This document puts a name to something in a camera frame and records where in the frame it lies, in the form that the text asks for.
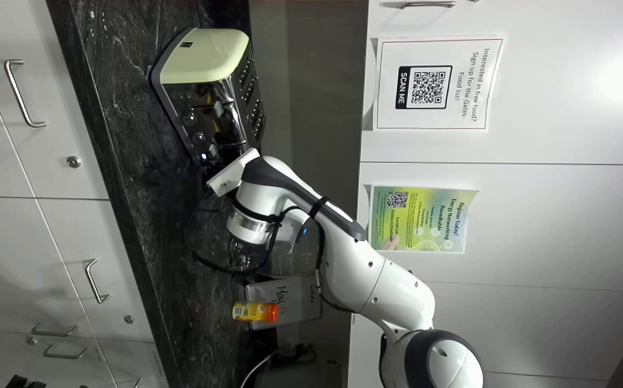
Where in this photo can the white QR code sign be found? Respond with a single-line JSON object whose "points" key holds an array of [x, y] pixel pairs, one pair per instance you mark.
{"points": [[436, 84]]}

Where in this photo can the red yellow control box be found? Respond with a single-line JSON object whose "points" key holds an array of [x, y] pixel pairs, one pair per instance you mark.
{"points": [[278, 303]]}

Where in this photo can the lower drawer handle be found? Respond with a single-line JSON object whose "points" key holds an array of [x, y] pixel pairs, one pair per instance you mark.
{"points": [[97, 294]]}

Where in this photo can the silver drawer handle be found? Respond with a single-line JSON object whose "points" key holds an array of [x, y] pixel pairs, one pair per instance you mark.
{"points": [[10, 67]]}

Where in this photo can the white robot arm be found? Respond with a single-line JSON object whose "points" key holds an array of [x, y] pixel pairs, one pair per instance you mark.
{"points": [[413, 350]]}

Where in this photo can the green paper poster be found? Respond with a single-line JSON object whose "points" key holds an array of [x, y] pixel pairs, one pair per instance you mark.
{"points": [[418, 217]]}

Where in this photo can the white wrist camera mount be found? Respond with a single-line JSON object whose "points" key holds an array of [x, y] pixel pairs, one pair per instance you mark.
{"points": [[229, 178]]}

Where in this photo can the cream and chrome toaster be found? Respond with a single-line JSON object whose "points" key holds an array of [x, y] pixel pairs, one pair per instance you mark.
{"points": [[208, 87]]}

